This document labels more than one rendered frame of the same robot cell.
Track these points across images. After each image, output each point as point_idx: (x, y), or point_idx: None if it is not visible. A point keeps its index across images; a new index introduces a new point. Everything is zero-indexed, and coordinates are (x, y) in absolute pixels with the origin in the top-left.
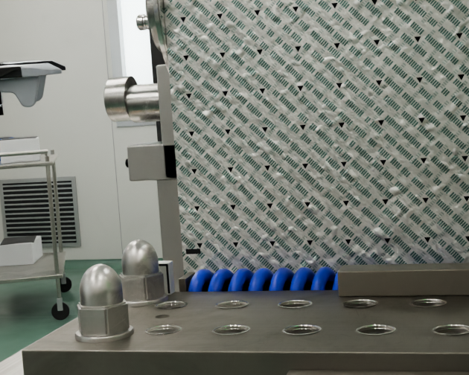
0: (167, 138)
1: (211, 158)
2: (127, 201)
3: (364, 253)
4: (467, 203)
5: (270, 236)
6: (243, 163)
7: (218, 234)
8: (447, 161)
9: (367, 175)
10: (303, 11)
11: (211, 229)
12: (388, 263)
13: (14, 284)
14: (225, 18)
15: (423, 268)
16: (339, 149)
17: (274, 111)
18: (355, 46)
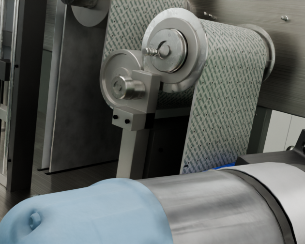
0: (148, 110)
1: (199, 126)
2: None
3: (224, 158)
4: (246, 137)
5: (206, 156)
6: (206, 127)
7: (194, 157)
8: (246, 124)
9: (232, 129)
10: (233, 68)
11: (193, 155)
12: (228, 160)
13: None
14: (216, 68)
15: None
16: (228, 121)
17: (218, 107)
18: (240, 83)
